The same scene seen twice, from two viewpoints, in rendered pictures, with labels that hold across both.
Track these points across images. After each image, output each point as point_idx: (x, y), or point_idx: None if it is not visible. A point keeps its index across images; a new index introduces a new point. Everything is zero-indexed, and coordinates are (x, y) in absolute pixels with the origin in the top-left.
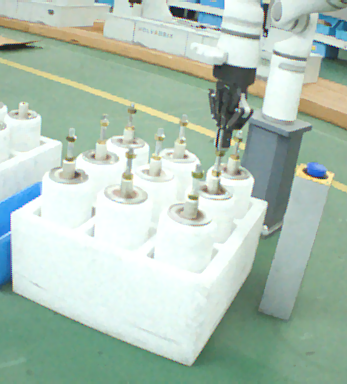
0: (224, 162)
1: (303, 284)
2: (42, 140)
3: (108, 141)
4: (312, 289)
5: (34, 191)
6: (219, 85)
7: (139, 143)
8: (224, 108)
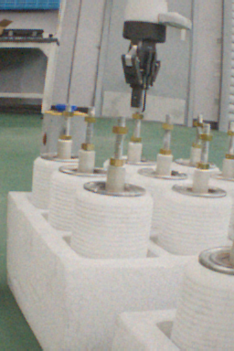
0: None
1: None
2: (159, 329)
3: (141, 197)
4: None
5: None
6: (143, 48)
7: (103, 183)
8: (154, 68)
